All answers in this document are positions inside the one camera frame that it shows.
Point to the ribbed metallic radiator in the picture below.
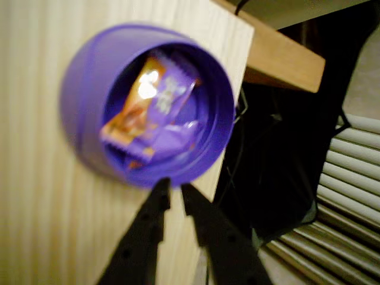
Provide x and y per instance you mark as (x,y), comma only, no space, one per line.
(341,207)

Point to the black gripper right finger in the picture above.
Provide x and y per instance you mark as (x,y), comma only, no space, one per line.
(225,249)

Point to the purple orange candy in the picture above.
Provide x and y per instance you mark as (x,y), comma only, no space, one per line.
(138,163)
(175,136)
(139,104)

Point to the brown wooden table beam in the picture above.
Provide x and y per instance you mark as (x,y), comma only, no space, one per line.
(282,65)

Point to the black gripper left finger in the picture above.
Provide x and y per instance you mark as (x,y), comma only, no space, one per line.
(142,243)

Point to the purple plastic bowl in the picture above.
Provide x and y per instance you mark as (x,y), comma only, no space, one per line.
(86,89)

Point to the black cloth with grey trim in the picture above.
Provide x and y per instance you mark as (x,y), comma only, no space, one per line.
(282,148)

